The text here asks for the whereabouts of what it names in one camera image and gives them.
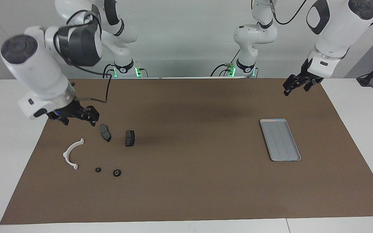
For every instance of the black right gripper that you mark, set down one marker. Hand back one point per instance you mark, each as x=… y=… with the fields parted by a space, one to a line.
x=68 y=110

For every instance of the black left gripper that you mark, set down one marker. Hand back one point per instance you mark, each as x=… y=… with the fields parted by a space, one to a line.
x=304 y=77

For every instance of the large black bearing gear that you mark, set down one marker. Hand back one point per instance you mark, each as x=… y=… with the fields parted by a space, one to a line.
x=117 y=172

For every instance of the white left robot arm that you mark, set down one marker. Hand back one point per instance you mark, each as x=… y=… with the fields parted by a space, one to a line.
x=335 y=29

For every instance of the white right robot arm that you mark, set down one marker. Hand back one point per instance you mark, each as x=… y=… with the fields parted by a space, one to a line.
x=40 y=71

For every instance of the silver metal tray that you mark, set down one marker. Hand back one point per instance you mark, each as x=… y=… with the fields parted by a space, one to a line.
x=282 y=142

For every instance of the curved dark brake pad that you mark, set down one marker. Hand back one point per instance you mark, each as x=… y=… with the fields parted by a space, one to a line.
x=105 y=132

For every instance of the rectangular dark brake pad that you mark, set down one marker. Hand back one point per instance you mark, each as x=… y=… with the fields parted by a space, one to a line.
x=129 y=138

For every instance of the brown table mat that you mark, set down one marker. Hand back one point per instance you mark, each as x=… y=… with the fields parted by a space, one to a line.
x=186 y=187

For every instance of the white curved plastic bracket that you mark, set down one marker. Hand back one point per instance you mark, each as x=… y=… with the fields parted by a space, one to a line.
x=66 y=155

